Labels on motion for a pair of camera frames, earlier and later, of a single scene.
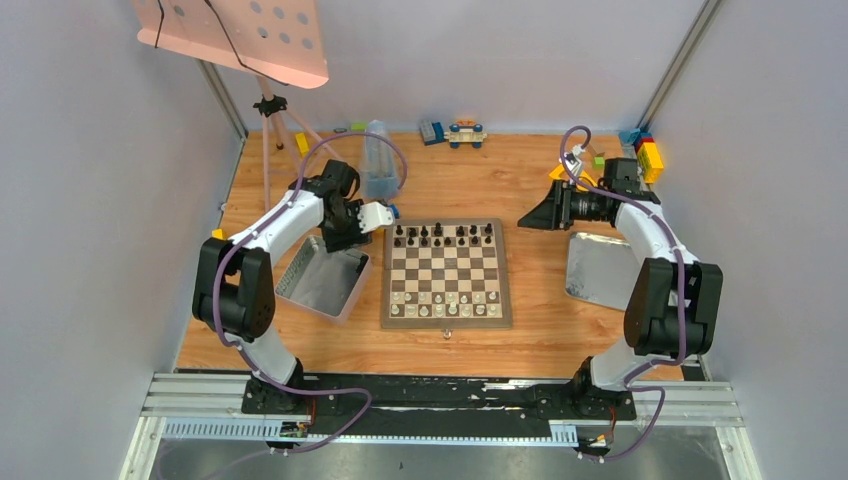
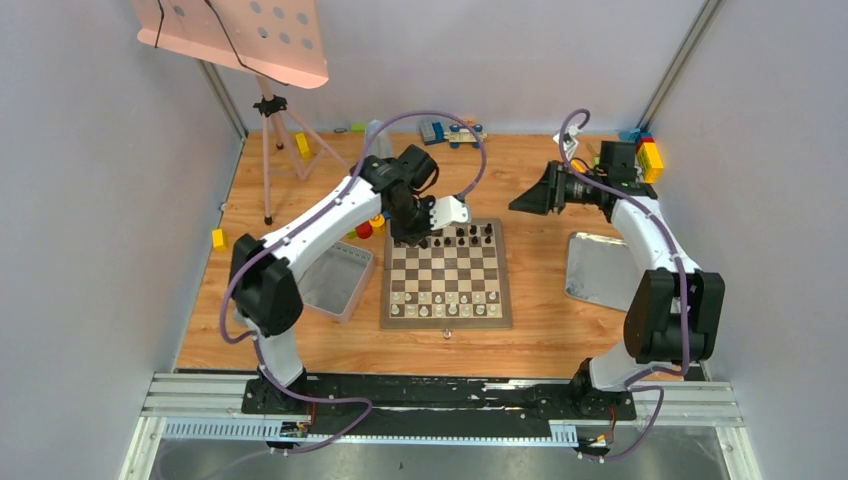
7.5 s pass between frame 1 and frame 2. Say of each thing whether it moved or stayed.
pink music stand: stayed
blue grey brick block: stayed
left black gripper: moved
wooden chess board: stayed
